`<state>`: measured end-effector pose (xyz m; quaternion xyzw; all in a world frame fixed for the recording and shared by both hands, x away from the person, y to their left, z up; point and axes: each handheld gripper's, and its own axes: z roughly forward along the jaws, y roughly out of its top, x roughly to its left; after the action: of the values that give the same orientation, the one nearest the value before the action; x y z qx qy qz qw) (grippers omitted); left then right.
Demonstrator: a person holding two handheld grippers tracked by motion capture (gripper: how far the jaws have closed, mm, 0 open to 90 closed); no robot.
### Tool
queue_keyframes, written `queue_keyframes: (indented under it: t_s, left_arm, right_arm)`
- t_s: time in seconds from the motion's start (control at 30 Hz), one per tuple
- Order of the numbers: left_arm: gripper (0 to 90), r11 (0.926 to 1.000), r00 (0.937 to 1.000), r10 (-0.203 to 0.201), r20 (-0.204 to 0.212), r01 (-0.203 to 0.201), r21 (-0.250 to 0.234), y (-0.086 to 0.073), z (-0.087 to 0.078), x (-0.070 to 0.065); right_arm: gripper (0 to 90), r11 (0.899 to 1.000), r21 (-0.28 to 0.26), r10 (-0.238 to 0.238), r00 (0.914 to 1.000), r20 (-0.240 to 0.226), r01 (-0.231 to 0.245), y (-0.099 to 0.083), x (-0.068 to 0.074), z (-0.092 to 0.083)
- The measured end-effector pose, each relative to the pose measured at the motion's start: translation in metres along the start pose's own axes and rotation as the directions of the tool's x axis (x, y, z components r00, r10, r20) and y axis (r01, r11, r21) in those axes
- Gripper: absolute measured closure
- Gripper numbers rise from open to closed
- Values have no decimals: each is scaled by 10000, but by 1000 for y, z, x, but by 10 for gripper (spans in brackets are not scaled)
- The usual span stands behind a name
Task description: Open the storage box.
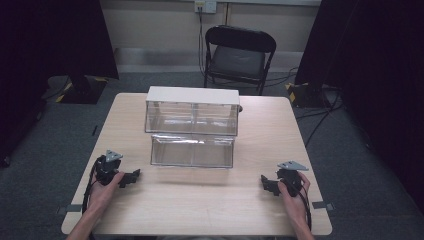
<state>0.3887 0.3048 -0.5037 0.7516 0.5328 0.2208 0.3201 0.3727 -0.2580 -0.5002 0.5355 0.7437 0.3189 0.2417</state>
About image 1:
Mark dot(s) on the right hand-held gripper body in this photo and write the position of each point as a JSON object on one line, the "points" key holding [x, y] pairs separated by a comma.
{"points": [[290, 178]]}

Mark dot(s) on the thin wall conduit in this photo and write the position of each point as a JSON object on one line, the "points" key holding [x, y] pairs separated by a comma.
{"points": [[227, 13]]}

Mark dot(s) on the dark curtain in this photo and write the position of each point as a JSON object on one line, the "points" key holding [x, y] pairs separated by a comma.
{"points": [[373, 66]]}

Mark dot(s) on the black stand base striped tape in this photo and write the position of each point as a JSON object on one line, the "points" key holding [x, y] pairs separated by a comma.
{"points": [[81, 88], [308, 95]]}

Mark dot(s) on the clear plastic drawer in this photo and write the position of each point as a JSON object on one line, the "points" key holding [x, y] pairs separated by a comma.
{"points": [[192, 151]]}

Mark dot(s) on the black folding chair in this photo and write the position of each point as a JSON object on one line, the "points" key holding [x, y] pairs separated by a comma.
{"points": [[237, 58]]}

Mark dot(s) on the small black stick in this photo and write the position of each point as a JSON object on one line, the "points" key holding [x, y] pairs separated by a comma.
{"points": [[95, 130]]}

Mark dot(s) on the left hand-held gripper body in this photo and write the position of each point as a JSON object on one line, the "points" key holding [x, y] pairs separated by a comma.
{"points": [[107, 168]]}

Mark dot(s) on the clear drawer cabinet white top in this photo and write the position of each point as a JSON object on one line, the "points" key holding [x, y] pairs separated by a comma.
{"points": [[192, 110]]}

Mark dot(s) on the white wall socket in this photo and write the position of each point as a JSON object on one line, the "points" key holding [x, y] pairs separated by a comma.
{"points": [[205, 6]]}

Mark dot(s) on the person's left hand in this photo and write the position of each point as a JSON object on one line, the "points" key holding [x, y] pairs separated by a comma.
{"points": [[101, 195]]}

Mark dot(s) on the person's right hand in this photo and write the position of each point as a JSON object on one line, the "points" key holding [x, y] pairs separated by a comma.
{"points": [[293, 203]]}

